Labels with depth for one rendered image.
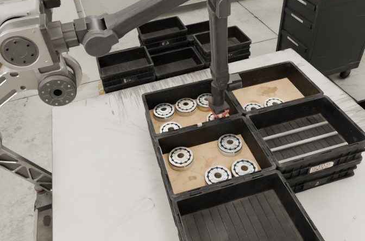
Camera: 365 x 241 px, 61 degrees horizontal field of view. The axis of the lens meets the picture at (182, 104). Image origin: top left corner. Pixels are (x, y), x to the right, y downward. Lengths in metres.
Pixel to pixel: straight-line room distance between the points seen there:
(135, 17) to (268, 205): 0.79
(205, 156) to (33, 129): 1.98
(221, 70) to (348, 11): 1.77
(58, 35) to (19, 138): 2.14
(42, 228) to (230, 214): 1.19
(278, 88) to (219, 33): 0.71
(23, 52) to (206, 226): 0.80
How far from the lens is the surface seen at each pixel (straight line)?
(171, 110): 1.50
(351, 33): 2.97
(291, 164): 1.22
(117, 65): 2.57
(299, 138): 1.45
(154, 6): 0.92
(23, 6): 1.01
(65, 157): 1.65
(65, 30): 0.93
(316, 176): 1.38
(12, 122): 3.20
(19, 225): 2.43
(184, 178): 1.27
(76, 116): 1.85
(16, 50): 0.95
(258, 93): 1.64
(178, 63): 2.68
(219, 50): 1.12
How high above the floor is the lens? 1.86
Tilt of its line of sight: 41 degrees down
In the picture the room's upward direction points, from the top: 5 degrees counter-clockwise
